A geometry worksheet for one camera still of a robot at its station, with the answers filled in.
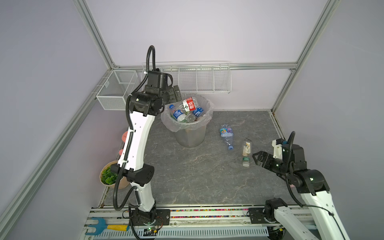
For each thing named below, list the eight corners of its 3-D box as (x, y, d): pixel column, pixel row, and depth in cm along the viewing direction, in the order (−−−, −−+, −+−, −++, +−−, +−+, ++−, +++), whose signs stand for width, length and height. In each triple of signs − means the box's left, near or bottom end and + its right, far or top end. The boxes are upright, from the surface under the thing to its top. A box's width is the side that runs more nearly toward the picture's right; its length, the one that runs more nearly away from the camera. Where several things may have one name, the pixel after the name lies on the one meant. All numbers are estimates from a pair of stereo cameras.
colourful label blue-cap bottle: (222, 150, 100) (222, 147, 96) (219, 127, 112) (220, 123, 109) (234, 150, 100) (236, 147, 96) (230, 127, 112) (231, 123, 109)
